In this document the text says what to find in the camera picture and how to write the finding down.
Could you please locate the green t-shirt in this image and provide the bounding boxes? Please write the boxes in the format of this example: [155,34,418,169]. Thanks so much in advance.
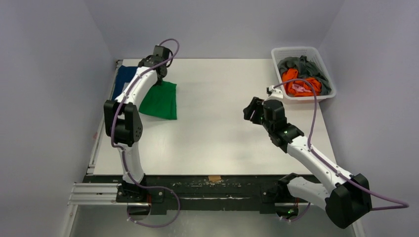
[139,81,177,120]

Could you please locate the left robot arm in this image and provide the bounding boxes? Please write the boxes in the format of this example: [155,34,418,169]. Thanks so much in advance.
[103,45,173,202]

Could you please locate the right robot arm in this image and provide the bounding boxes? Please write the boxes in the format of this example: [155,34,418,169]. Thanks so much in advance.
[243,97,372,229]

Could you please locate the pink garment in basket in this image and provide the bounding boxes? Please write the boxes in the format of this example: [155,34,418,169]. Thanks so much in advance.
[292,83,312,93]

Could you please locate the folded navy printed t-shirt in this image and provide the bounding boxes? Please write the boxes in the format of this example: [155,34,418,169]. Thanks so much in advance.
[112,66,137,100]

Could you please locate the orange t-shirt in basket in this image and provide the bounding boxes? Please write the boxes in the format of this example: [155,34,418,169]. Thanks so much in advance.
[282,68,322,97]

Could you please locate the grey t-shirt in basket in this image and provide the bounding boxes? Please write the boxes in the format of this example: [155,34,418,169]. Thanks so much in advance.
[277,56,332,96]

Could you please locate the white plastic laundry basket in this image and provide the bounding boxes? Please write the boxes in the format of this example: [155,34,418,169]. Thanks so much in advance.
[271,46,336,104]

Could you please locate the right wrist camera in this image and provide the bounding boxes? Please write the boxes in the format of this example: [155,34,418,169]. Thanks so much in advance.
[265,85,283,101]

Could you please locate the black table front rail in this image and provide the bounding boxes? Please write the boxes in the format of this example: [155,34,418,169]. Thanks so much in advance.
[82,174,323,216]

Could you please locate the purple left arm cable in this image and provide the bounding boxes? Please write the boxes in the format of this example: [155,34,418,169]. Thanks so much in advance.
[110,39,181,229]

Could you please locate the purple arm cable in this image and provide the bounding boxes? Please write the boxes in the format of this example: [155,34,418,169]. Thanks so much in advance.
[273,78,410,223]
[110,39,181,229]

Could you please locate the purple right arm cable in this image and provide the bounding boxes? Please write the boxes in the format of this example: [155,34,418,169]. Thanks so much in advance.
[273,78,410,223]

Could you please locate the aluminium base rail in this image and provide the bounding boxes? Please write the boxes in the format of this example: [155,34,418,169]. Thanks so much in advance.
[67,183,148,206]

